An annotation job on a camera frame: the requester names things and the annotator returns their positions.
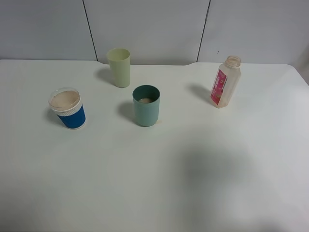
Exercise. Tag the blue cup with clear lid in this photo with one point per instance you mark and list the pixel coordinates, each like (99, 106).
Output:
(67, 104)

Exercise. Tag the pale yellow plastic cup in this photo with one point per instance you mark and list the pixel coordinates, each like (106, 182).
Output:
(119, 62)

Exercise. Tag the teal plastic cup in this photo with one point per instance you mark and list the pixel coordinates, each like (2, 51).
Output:
(146, 102)

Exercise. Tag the clear bottle with pink label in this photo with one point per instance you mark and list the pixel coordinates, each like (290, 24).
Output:
(226, 80)

